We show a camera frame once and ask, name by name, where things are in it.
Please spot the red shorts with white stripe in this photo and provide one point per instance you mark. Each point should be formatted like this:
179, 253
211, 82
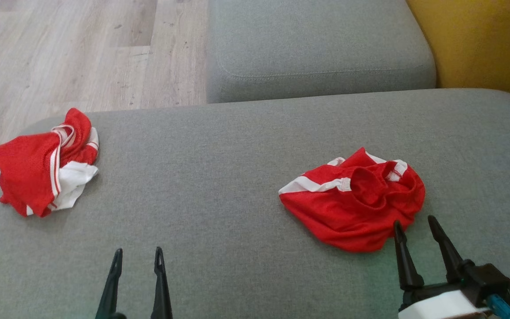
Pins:
348, 217

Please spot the red jersey with white panel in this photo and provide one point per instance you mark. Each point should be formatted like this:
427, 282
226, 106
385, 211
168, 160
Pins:
25, 173

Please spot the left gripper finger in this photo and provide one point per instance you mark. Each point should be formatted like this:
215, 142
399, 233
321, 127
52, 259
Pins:
162, 292
111, 288

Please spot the large grey sofa seat cushion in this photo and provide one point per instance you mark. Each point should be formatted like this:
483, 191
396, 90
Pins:
215, 177

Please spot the medium grey sofa seat cushion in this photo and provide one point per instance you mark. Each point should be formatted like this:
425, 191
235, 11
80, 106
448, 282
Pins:
317, 44

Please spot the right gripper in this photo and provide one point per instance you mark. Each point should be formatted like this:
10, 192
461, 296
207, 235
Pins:
441, 305

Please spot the yellow sofa backrest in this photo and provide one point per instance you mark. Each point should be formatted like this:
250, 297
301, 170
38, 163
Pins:
481, 40

